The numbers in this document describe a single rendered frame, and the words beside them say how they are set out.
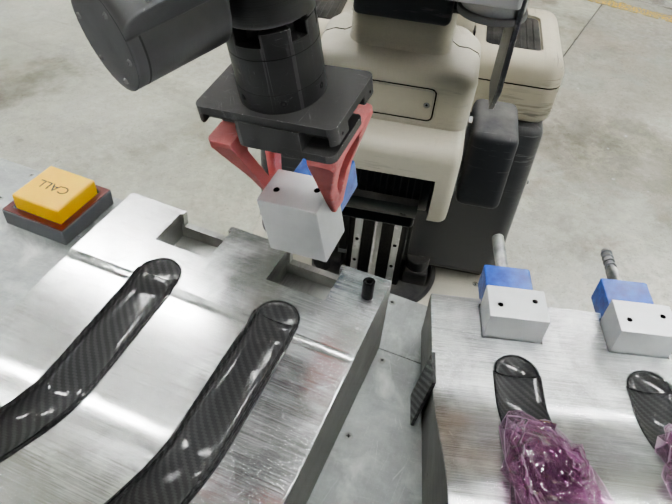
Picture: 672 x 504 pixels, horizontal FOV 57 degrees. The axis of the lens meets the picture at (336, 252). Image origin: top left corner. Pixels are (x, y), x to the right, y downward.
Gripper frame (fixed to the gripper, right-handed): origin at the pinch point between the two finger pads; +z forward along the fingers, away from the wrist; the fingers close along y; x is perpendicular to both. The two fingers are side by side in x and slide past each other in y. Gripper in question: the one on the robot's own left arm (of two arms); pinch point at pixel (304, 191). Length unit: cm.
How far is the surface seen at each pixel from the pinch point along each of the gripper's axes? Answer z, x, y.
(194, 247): 9.2, -1.4, -12.3
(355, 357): 8.5, -7.6, 6.6
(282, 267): 9.1, -1.0, -3.2
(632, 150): 130, 179, 32
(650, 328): 13.6, 6.1, 27.0
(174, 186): 97, 80, -103
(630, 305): 13.6, 8.0, 25.2
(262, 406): 7.1, -14.3, 2.4
